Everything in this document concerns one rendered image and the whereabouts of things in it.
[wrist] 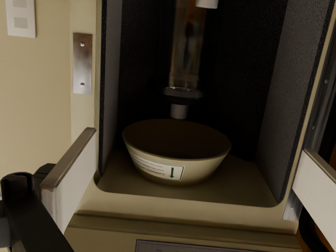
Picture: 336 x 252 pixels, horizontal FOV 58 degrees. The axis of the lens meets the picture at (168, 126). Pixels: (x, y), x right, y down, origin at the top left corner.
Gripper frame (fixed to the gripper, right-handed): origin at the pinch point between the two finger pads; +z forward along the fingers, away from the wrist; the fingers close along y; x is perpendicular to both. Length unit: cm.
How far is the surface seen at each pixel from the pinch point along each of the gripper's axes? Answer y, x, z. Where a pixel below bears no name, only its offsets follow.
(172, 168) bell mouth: -0.6, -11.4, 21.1
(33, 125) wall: -39, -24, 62
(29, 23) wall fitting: -38, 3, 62
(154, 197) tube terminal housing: -2.8, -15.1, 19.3
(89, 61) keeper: -11.8, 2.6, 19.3
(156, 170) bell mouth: -2.8, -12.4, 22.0
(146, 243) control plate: -3.2, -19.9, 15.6
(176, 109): -0.7, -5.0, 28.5
